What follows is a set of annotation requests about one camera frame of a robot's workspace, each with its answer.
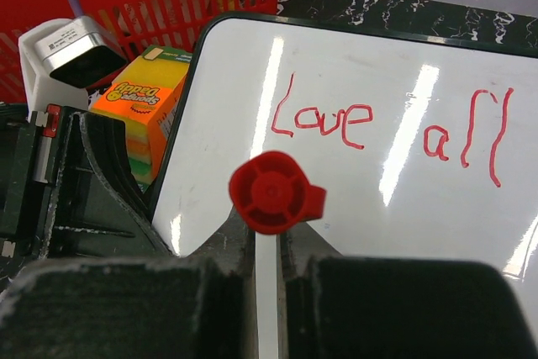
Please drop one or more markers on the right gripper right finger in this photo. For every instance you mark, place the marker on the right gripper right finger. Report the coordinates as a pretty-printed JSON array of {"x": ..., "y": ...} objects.
[{"x": 380, "y": 307}]

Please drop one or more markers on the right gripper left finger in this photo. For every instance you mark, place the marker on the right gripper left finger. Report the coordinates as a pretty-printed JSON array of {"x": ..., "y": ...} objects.
[{"x": 196, "y": 306}]

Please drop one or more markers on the white whiteboard black frame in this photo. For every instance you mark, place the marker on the white whiteboard black frame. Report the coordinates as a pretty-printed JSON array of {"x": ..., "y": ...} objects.
[{"x": 425, "y": 150}]

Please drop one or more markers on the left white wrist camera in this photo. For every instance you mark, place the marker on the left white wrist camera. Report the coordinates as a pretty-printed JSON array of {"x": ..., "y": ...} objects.
[{"x": 61, "y": 58}]

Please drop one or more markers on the red capped whiteboard marker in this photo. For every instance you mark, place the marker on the red capped whiteboard marker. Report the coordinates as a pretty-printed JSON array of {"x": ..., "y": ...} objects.
[{"x": 271, "y": 194}]

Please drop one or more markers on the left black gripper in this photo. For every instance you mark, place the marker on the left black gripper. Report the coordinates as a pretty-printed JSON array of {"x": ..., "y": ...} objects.
[{"x": 88, "y": 206}]

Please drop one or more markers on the stacked colourful sponge pack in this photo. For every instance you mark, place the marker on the stacked colourful sponge pack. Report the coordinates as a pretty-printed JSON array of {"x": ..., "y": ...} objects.
[{"x": 144, "y": 95}]

